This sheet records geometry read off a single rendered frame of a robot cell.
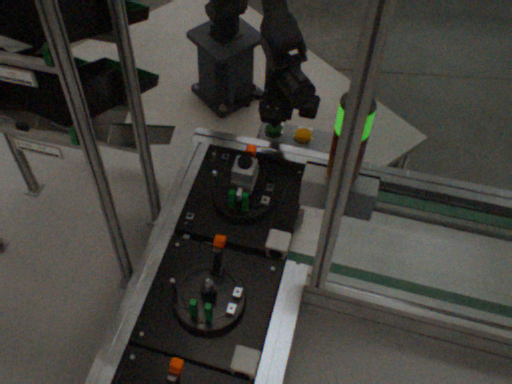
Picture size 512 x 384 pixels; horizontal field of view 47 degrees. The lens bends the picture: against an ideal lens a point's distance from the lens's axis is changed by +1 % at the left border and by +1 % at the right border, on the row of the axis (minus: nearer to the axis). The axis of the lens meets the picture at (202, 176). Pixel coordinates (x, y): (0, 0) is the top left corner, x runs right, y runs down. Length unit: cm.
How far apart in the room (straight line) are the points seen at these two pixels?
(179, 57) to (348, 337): 95
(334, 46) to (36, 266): 221
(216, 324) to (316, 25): 243
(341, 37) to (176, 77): 168
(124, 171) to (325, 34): 199
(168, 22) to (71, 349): 107
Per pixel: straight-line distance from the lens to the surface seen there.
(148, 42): 184
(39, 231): 143
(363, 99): 77
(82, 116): 88
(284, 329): 113
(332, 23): 334
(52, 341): 128
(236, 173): 117
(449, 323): 121
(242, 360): 107
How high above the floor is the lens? 199
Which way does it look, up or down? 51 degrees down
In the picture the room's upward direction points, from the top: 4 degrees counter-clockwise
